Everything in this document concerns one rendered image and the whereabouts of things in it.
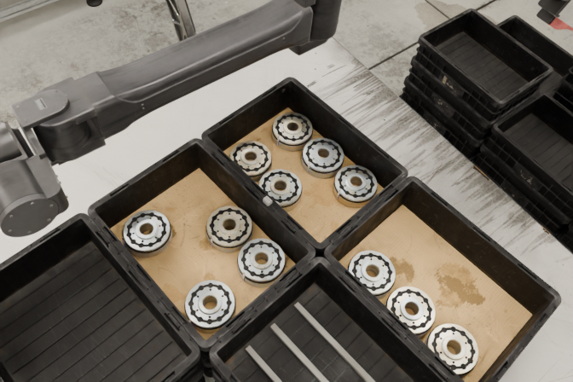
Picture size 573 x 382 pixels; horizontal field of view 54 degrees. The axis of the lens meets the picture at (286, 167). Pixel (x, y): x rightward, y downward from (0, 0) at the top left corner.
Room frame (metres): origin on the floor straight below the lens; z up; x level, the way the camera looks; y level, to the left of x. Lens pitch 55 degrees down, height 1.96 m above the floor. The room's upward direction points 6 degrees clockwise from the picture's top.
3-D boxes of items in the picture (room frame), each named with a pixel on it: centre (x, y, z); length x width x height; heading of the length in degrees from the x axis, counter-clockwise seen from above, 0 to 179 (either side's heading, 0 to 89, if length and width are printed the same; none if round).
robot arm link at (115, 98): (0.50, 0.12, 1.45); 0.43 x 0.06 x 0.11; 132
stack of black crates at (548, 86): (1.82, -0.96, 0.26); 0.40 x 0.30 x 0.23; 43
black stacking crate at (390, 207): (0.50, -0.34, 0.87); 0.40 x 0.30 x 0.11; 49
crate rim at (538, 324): (0.50, -0.34, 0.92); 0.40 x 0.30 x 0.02; 49
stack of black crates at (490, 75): (1.54, -0.66, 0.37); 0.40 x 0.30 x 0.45; 43
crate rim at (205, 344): (0.53, 0.16, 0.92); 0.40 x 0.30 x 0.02; 49
